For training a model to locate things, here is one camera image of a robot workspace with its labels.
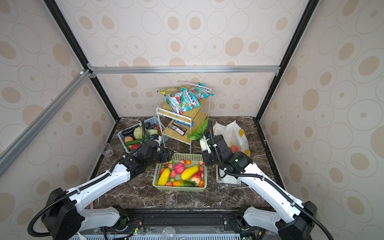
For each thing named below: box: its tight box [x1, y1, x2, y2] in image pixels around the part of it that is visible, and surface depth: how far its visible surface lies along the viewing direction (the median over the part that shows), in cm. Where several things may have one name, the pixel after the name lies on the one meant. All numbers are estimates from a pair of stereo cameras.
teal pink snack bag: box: [190, 82, 214, 101], surface depth 86 cm
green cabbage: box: [133, 126, 143, 139], surface depth 99 cm
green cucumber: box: [125, 139, 142, 147], surface depth 99 cm
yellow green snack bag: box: [157, 87, 180, 97], surface depth 83 cm
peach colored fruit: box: [124, 136, 134, 143], surface depth 101 cm
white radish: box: [199, 135, 208, 153], surface depth 72 cm
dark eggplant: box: [121, 127, 135, 136], surface depth 103 cm
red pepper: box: [131, 143, 141, 151], surface depth 99 cm
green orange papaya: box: [172, 180, 197, 187], surface depth 83 cm
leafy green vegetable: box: [187, 118, 209, 141], surface depth 71 cm
